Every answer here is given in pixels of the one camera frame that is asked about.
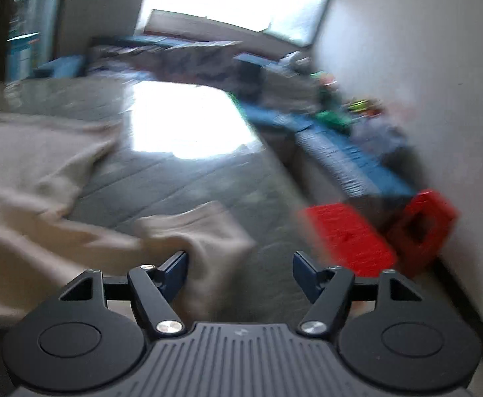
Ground cream hooded sweatshirt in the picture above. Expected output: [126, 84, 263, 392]
[0, 112, 256, 328]

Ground red plastic stool top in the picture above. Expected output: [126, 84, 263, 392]
[302, 202, 397, 278]

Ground red plastic stool upright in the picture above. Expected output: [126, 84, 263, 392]
[386, 190, 459, 277]

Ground grey quilted star table cover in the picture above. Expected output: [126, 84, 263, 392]
[0, 78, 320, 325]

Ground blue corner sofa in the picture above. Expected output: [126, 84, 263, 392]
[32, 37, 416, 207]

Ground clear plastic storage box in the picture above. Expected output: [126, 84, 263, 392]
[351, 116, 408, 161]

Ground green plastic bowl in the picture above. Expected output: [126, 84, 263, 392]
[314, 110, 352, 130]

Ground green brown plush toys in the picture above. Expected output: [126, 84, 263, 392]
[346, 99, 384, 117]

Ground large butterfly print cushion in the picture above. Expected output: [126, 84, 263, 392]
[134, 41, 241, 90]

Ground white black plush toy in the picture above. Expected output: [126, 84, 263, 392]
[279, 51, 312, 73]

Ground blue white cabinet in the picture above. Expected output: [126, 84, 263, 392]
[6, 32, 40, 82]

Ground green framed window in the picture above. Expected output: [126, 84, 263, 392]
[137, 0, 328, 48]

